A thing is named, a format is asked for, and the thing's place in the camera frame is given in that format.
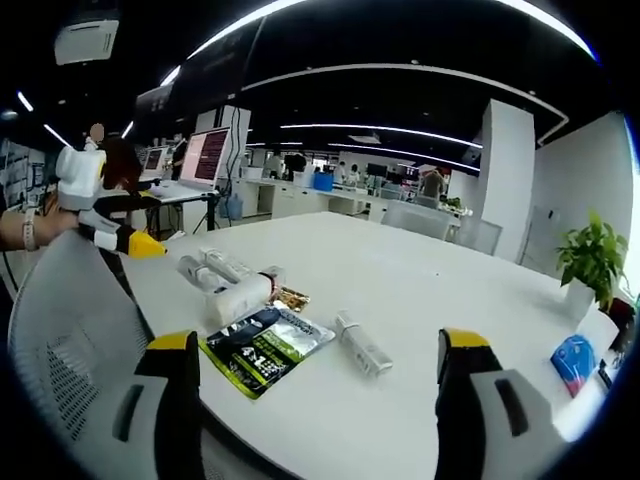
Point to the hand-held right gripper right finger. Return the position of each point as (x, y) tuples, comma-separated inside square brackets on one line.
[(480, 400)]

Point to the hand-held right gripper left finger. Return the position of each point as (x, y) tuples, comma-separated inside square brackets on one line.
[(170, 410)]

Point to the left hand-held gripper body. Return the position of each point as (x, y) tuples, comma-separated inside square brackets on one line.
[(80, 175)]

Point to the white skincare pump bottle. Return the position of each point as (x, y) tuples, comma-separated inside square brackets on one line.
[(200, 274)]

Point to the slim white skincare tube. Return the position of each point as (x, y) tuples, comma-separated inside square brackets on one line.
[(225, 260)]

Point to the dark green skincare sachet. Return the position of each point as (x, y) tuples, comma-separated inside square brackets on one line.
[(270, 345)]

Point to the large white skincare bottle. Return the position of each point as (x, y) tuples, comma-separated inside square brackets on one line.
[(239, 300)]

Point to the gold skincare sachet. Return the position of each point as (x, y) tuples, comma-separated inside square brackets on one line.
[(291, 299)]

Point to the blue storage bin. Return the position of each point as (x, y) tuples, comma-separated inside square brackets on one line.
[(323, 181)]

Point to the person's left hand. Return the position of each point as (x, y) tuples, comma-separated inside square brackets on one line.
[(57, 225)]

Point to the white standing desk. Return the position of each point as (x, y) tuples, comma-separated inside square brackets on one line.
[(180, 192)]

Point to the pale wrist band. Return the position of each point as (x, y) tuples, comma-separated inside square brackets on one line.
[(30, 229)]

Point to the open laptop screen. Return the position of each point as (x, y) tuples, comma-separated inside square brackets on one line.
[(204, 156)]

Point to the white mesh office chair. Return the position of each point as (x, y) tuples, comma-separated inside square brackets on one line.
[(75, 320)]

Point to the blue red packet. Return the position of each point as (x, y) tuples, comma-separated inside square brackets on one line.
[(575, 365)]

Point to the blue water jug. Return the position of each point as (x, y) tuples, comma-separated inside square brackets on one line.
[(233, 206)]

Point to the white card box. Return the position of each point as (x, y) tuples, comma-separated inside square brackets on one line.
[(602, 327)]

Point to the dark small object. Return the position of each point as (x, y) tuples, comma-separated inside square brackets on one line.
[(620, 335)]

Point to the potted green plant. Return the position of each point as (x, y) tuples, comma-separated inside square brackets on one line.
[(595, 260)]

